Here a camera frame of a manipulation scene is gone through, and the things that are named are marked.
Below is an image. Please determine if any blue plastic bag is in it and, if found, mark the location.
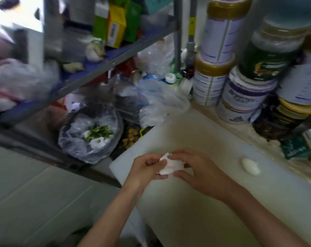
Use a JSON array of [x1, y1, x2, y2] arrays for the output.
[[142, 73, 166, 81]]

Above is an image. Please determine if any clear plastic bag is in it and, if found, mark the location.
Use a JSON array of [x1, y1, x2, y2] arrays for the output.
[[135, 36, 175, 78]]

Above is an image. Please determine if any crumpled translucent plastic bag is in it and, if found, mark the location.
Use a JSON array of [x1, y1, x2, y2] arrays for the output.
[[137, 79, 191, 128]]

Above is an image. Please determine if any dark glossy bag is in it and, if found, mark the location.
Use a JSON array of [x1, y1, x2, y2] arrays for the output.
[[114, 95, 148, 124]]

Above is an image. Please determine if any dark tin yellow lid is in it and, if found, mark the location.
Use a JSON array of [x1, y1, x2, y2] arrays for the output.
[[252, 97, 311, 141]]

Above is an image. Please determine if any white purple tin gold lid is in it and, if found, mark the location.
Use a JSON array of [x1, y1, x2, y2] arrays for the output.
[[276, 31, 311, 106], [198, 0, 253, 63], [191, 55, 236, 107]]

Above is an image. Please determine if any beige ginger piece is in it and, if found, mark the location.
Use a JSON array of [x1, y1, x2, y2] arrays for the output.
[[62, 61, 85, 74]]

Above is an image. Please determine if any clear bag with greens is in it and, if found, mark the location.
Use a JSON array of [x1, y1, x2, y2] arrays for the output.
[[58, 104, 124, 164]]

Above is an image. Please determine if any green white box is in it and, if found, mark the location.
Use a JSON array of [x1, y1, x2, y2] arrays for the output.
[[93, 1, 110, 41]]

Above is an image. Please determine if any grey metal pipe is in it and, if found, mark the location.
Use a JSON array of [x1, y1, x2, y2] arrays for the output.
[[186, 0, 198, 67]]

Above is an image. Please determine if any person's left forearm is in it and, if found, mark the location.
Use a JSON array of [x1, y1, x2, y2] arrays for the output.
[[77, 184, 146, 247]]

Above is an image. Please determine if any green white small carton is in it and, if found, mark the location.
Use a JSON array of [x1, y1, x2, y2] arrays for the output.
[[280, 129, 311, 160]]

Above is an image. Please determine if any green label jar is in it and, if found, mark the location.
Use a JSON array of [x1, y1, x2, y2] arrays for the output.
[[237, 23, 310, 81]]

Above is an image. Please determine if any green plastic bag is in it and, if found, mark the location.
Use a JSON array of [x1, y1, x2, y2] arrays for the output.
[[170, 58, 183, 85]]

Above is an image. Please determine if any yellow box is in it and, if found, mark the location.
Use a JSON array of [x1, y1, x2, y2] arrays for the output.
[[106, 4, 127, 49]]

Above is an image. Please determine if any teal box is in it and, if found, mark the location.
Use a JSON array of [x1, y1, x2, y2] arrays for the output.
[[142, 0, 177, 15]]

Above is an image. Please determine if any person's left hand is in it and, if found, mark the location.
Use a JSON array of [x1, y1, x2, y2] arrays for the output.
[[123, 153, 169, 196]]

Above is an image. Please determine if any pile of yellow dried fruits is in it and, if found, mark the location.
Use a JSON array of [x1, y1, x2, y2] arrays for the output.
[[122, 128, 140, 149]]

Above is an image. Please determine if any white plastic cutting board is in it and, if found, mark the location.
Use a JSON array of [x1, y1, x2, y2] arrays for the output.
[[109, 108, 311, 247]]

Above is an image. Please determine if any person's right hand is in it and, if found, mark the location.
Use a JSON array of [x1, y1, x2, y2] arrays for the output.
[[167, 148, 239, 203]]

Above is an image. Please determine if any white tin purple band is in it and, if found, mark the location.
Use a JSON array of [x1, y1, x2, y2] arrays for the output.
[[217, 66, 278, 124]]

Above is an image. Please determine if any person's right forearm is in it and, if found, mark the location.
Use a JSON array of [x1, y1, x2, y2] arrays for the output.
[[221, 184, 311, 247]]

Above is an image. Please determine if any green packet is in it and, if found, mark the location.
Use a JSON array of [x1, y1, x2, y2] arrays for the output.
[[124, 0, 142, 44]]

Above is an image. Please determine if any white red plastic bag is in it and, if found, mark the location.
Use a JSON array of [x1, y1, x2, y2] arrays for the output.
[[0, 24, 61, 114]]

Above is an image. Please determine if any beige egg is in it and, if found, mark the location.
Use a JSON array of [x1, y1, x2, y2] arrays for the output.
[[241, 158, 261, 176]]

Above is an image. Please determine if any white paper sheet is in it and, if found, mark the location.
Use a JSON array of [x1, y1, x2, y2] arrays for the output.
[[157, 152, 185, 176]]

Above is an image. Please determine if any white tape roll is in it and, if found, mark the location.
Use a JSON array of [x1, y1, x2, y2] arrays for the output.
[[180, 77, 193, 94]]

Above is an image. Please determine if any white garlic bulb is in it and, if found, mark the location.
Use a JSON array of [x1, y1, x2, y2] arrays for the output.
[[85, 41, 107, 62]]

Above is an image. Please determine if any blue lid container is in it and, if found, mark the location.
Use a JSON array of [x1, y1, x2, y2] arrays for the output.
[[263, 0, 311, 30]]

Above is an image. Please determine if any grey metal shelf rack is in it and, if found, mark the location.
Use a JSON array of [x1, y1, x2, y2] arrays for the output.
[[0, 0, 183, 124]]

